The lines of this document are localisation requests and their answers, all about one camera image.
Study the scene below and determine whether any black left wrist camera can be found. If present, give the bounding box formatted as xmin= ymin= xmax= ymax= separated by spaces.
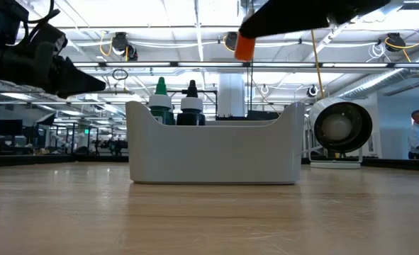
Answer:
xmin=24 ymin=23 xmax=69 ymax=57

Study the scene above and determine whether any orange dye bottle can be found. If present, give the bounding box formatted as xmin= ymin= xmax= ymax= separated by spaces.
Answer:
xmin=234 ymin=30 xmax=257 ymax=62

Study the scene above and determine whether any black-cap food coloring bottle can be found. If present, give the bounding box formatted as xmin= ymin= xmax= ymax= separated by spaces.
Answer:
xmin=176 ymin=79 xmax=206 ymax=126

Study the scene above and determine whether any black mesh computer case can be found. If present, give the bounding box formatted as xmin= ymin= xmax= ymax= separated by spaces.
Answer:
xmin=246 ymin=110 xmax=281 ymax=121

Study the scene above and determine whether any overhead rig light bar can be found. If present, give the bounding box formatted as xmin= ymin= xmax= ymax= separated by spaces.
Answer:
xmin=72 ymin=61 xmax=419 ymax=71

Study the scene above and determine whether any distant dark monitor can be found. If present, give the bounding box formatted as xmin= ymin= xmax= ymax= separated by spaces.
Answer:
xmin=0 ymin=119 xmax=24 ymax=137

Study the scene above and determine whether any white building column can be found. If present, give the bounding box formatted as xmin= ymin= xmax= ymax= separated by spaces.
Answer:
xmin=218 ymin=73 xmax=246 ymax=118

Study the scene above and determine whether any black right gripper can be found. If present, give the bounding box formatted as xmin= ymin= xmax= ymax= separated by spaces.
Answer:
xmin=239 ymin=0 xmax=391 ymax=39

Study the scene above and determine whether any yellow hanging cable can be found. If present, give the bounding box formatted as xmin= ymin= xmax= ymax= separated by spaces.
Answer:
xmin=310 ymin=29 xmax=325 ymax=100

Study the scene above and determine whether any green-cap food coloring bottle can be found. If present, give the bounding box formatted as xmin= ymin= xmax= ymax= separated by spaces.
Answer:
xmin=148 ymin=76 xmax=177 ymax=126

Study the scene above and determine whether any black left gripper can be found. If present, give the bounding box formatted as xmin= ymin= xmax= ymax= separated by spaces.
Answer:
xmin=0 ymin=38 xmax=107 ymax=99

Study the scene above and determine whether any silver spiral ventilation duct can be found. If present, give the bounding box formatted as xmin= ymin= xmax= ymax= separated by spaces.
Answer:
xmin=331 ymin=68 xmax=419 ymax=101

